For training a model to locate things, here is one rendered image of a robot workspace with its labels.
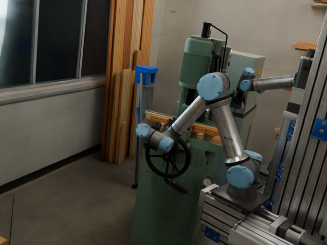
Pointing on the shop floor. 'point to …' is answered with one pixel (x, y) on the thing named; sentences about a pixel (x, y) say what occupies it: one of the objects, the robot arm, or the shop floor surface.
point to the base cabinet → (168, 205)
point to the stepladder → (142, 108)
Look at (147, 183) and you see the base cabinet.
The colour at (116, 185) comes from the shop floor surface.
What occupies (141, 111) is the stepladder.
